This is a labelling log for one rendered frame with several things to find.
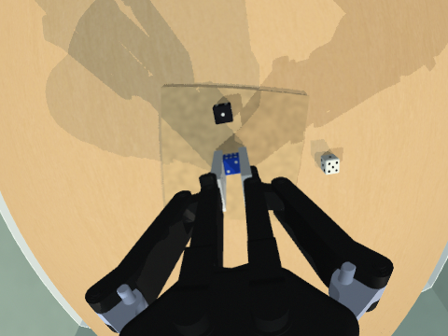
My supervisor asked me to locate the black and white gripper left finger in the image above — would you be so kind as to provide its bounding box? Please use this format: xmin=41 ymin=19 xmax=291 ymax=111
xmin=85 ymin=150 xmax=227 ymax=336

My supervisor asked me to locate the blue die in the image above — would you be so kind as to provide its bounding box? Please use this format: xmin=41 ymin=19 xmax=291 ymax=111
xmin=223 ymin=152 xmax=240 ymax=175

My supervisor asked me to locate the tan square mat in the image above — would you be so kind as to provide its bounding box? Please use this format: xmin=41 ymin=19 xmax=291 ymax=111
xmin=161 ymin=87 xmax=310 ymax=220

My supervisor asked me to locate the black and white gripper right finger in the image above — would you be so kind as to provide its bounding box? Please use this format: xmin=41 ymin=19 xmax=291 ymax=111
xmin=238 ymin=147 xmax=394 ymax=332

